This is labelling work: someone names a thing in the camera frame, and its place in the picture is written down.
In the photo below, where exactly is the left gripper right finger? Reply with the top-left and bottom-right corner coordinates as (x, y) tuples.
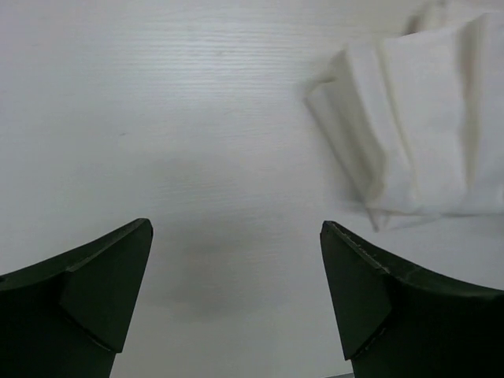
(320, 221), (503, 378)

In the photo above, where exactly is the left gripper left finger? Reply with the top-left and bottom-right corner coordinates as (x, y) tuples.
(1, 218), (153, 378)

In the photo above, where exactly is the white skirt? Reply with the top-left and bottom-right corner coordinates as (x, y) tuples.
(306, 1), (503, 231)

